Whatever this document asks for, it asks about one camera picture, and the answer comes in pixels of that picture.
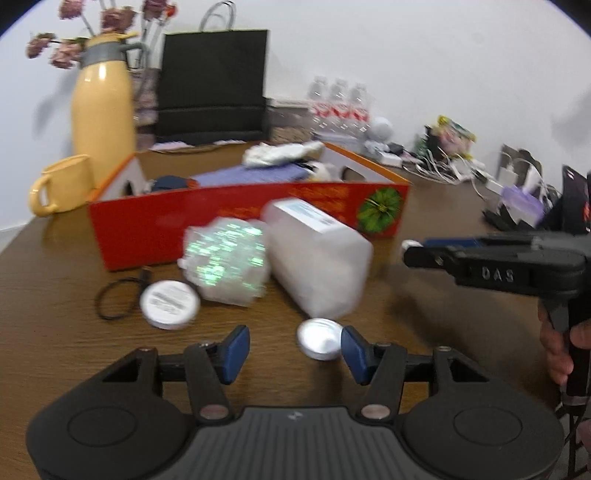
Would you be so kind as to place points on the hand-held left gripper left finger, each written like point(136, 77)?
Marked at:
point(235, 353)

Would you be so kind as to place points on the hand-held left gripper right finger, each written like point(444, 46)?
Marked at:
point(353, 355)

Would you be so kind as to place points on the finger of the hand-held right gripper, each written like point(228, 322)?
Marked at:
point(443, 241)
point(425, 256)

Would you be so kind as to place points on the white round tin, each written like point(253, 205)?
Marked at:
point(170, 304)

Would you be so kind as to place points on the iridescent plastic bag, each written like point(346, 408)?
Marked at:
point(226, 263)

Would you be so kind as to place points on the translucent plastic container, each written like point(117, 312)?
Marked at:
point(318, 263)

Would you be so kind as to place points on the red cardboard box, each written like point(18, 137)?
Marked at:
point(152, 230)

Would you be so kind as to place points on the person's right hand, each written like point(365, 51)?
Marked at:
point(556, 353)

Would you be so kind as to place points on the purple packet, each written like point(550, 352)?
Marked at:
point(521, 201)

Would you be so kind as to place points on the small white paper bag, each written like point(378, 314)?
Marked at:
point(526, 168)

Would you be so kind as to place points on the green printed box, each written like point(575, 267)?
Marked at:
point(424, 146)

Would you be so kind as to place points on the white charger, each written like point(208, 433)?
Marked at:
point(390, 159)

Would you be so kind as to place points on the black power adapter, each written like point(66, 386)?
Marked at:
point(396, 148)

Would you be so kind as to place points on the colourful snack packet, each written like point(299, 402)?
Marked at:
point(455, 134)

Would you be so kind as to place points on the white robot toy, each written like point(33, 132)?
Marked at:
point(382, 129)

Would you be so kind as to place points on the white fluffy item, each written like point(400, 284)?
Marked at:
point(323, 171)

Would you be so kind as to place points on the white crumpled bag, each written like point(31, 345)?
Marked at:
point(277, 154)

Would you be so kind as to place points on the purple woven pouch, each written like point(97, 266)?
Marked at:
point(258, 174)

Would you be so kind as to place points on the dark blue case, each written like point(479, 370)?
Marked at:
point(171, 183)

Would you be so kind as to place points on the clear jar of seeds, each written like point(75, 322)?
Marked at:
point(291, 131)

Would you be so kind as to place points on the white flat pack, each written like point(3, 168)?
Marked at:
point(288, 104)

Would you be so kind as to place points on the yellow mug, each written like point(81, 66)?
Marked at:
point(69, 184)

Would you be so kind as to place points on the purple knitted vase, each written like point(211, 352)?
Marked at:
point(147, 106)

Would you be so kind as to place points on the black paper bag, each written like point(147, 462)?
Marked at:
point(212, 83)

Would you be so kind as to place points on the yellow thermos jug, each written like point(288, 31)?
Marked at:
point(101, 115)

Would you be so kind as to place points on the dried rose bouquet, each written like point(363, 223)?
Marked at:
point(64, 50)

